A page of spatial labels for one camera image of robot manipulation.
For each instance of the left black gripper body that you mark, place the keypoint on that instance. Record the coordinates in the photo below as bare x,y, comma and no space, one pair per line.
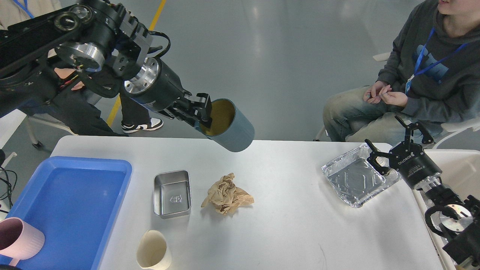
156,86

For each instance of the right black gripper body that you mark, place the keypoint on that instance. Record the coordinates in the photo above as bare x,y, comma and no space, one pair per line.
413,164

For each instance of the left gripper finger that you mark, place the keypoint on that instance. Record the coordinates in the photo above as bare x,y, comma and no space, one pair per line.
195,115
200,100

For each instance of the dark teal mug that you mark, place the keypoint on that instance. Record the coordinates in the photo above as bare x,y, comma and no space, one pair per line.
229,127

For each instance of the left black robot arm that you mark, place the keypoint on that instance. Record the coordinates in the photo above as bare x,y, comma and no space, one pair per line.
59,49

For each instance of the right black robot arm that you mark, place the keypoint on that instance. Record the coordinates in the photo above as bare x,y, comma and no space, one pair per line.
450,217

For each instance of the white chair of right person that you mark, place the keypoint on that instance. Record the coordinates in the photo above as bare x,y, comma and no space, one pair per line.
452,129

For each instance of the aluminium foil tray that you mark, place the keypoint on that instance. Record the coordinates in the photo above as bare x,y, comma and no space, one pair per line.
354,179

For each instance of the person in grey hoodie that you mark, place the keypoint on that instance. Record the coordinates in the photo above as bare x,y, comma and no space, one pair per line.
431,77

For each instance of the small steel rectangular tin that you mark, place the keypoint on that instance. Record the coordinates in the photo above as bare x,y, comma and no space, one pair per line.
172,194

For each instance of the person in beige shirt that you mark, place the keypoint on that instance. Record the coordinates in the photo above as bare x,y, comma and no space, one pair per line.
71,107

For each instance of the crumpled brown paper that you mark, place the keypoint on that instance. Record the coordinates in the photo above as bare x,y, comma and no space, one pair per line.
226,197

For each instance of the blue plastic tray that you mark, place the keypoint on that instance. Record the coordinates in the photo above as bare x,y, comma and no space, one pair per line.
74,201

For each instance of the cream paper cup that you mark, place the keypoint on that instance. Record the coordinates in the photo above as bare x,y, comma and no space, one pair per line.
153,252

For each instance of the white side table left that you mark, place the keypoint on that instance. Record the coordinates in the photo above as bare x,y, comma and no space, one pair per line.
9,124

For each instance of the pink ribbed mug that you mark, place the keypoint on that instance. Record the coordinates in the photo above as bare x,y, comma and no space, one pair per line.
19,240

